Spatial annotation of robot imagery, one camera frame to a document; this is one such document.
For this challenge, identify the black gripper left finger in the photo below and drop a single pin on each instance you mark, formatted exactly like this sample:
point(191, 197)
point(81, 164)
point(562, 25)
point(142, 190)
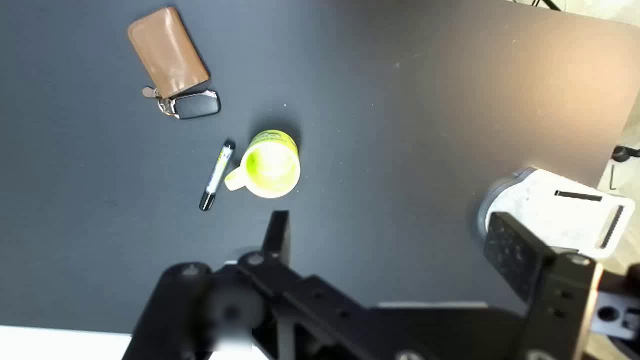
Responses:
point(201, 313)

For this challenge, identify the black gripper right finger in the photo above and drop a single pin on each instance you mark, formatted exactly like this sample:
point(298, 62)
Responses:
point(556, 293)

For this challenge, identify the black and white marker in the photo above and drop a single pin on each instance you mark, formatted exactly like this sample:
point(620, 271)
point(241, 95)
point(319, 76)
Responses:
point(216, 174)

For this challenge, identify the white flat plate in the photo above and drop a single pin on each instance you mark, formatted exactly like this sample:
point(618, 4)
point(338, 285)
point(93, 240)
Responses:
point(567, 211)

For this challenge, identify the yellow-green printed mug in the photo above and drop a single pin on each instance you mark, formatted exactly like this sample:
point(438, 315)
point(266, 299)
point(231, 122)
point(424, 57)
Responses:
point(271, 167)

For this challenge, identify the black car key fob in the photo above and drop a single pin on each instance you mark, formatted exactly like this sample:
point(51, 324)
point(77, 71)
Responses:
point(196, 105)

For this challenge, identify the brown leather key pouch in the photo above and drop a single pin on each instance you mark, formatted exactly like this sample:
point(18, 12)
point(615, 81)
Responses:
point(166, 51)

